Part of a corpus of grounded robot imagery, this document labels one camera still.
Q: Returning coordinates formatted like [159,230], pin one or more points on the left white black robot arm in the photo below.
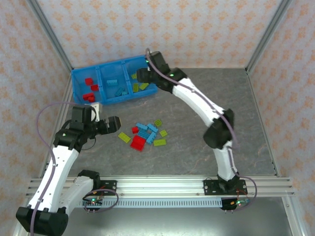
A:
[61,167]

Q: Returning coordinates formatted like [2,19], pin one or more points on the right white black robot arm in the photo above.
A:
[197,100]

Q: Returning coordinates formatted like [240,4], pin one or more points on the long green lego brick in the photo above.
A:
[124,137]
[160,142]
[144,86]

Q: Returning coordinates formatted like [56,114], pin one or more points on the small red lego brick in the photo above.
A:
[134,130]

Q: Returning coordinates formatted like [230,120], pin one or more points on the large red lego brick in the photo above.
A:
[139,139]
[136,147]

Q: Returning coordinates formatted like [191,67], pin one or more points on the blue lego brick hollow side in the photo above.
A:
[144,134]

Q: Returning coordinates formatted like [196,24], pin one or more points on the blue three-compartment plastic bin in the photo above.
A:
[110,72]

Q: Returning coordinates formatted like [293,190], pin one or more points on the aluminium table side rail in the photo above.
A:
[264,123]
[64,98]

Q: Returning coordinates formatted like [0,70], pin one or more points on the thin aluminium table rail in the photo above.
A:
[209,67]

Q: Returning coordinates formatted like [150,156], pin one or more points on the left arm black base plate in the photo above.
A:
[110,186]

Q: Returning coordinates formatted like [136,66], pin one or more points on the horizontal aluminium base rail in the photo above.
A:
[160,184]

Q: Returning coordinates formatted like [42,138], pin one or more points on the aluminium frame post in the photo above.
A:
[51,34]
[267,37]

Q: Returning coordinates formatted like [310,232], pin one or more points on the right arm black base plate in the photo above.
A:
[210,186]

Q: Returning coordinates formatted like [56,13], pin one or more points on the black board bracket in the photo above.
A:
[225,204]

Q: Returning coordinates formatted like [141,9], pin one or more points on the aluminium rail with screws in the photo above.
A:
[292,216]

